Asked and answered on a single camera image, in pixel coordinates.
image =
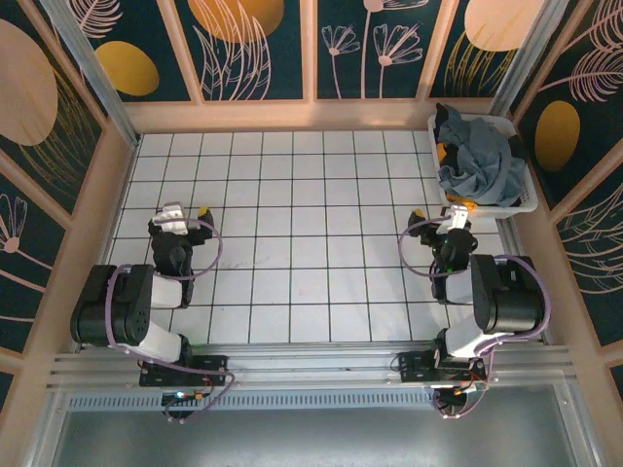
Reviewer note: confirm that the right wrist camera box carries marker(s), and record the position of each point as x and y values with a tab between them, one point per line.
457	216

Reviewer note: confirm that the aluminium front rail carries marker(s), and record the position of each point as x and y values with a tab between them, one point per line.
311	362

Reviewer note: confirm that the small circuit board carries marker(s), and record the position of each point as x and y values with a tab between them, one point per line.
462	388
182	396

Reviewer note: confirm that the right small circuit board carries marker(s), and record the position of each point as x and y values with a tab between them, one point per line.
462	388

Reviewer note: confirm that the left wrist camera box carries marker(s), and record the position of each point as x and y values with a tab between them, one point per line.
170	216

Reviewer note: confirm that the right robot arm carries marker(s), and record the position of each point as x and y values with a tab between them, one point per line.
511	297

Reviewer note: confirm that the left small circuit board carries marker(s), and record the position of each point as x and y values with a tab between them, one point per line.
182	396

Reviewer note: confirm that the yellow t-shirt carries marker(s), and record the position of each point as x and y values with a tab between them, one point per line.
442	151

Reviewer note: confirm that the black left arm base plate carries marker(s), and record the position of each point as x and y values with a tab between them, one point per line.
209	367

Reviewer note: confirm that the grey-blue t-shirt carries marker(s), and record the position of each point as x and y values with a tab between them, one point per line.
479	160

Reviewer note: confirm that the grey metal panel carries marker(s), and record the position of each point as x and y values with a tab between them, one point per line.
311	438

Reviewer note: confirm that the aluminium corner post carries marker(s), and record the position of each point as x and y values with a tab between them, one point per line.
530	48
97	82

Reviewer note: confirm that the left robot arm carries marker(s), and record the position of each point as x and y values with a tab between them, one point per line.
160	292

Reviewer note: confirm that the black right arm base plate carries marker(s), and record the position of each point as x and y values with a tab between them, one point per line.
414	366

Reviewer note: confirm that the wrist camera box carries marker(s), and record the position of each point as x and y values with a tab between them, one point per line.
457	216
170	216

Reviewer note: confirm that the white plastic laundry basket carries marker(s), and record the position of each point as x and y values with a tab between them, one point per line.
528	194

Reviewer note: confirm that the black t-shirt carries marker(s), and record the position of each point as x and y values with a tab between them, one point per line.
517	145

